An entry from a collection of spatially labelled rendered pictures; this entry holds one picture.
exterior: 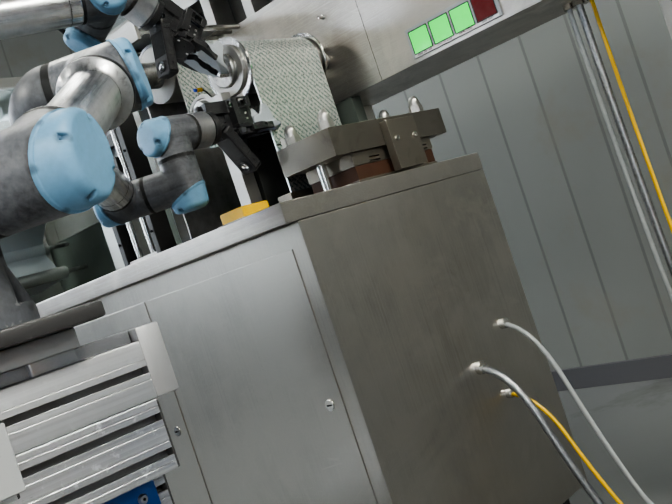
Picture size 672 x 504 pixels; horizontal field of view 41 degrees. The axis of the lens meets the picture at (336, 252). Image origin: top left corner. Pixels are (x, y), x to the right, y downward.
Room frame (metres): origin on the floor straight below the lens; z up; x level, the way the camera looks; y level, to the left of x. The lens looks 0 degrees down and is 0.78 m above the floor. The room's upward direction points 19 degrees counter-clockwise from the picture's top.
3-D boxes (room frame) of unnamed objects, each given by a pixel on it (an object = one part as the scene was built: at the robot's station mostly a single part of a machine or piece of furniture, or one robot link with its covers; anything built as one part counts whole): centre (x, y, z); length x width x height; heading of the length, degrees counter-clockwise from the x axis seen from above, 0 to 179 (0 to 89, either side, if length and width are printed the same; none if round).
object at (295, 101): (2.09, -0.03, 1.11); 0.23 x 0.01 x 0.18; 137
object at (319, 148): (2.03, -0.14, 1.00); 0.40 x 0.16 x 0.06; 137
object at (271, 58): (2.22, 0.11, 1.16); 0.39 x 0.23 x 0.51; 47
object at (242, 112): (1.91, 0.13, 1.12); 0.12 x 0.08 x 0.09; 137
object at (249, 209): (1.76, 0.14, 0.91); 0.07 x 0.07 x 0.02; 47
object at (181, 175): (1.80, 0.26, 1.01); 0.11 x 0.08 x 0.11; 86
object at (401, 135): (1.98, -0.22, 0.96); 0.10 x 0.03 x 0.11; 137
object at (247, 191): (2.03, 0.15, 1.05); 0.06 x 0.05 x 0.31; 137
